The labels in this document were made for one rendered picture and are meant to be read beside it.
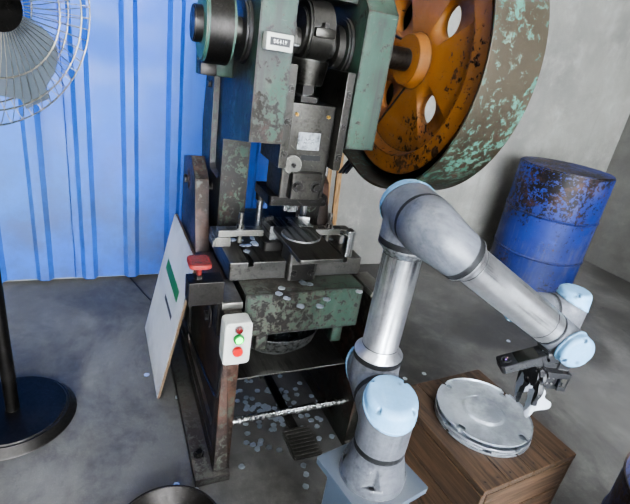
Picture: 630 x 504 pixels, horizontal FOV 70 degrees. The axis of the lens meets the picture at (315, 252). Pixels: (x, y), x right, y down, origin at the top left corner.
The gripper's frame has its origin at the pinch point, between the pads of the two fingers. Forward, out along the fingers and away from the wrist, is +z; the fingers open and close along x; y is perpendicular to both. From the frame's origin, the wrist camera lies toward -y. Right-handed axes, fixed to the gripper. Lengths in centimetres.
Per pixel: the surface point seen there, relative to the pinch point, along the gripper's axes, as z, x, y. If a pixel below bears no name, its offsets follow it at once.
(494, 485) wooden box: 19.0, -9.4, -4.6
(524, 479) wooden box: 21.3, -4.4, 6.5
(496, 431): 16.4, 7.2, 1.4
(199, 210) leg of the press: -20, 62, -99
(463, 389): 16.4, 24.6, -3.1
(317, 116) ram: -60, 43, -63
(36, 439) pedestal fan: 51, 18, -139
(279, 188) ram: -38, 40, -71
